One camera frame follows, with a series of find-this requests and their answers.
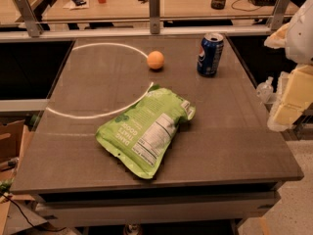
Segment orange fruit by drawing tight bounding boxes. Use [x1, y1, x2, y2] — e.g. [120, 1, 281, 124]
[147, 51, 164, 70]

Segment clear sanitizer bottle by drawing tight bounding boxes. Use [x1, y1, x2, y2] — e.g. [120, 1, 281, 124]
[256, 76, 274, 103]

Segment blue pepsi can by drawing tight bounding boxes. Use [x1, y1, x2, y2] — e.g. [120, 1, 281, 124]
[197, 32, 224, 76]

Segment green rice chip bag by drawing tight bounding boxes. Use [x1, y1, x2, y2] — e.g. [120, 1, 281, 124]
[96, 85, 196, 179]

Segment left metal bracket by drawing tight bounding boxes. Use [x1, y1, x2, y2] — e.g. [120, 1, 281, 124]
[14, 0, 43, 37]

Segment black cable on floor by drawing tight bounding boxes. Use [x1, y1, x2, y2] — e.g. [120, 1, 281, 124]
[0, 193, 67, 233]

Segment right metal bracket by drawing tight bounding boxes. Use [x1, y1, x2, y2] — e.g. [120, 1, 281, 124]
[267, 0, 291, 30]

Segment middle metal bracket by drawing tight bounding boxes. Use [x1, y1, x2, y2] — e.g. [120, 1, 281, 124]
[149, 0, 160, 34]

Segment metal bracket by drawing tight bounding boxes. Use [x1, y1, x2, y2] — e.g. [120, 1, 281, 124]
[149, 0, 160, 34]
[14, 0, 43, 37]
[267, 0, 291, 30]

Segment cardboard box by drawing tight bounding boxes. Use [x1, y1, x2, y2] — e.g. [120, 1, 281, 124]
[0, 119, 32, 180]

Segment black mesh cup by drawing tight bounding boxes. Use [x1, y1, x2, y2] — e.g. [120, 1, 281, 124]
[211, 0, 226, 10]

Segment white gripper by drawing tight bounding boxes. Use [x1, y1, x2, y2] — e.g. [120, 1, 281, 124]
[264, 0, 313, 131]

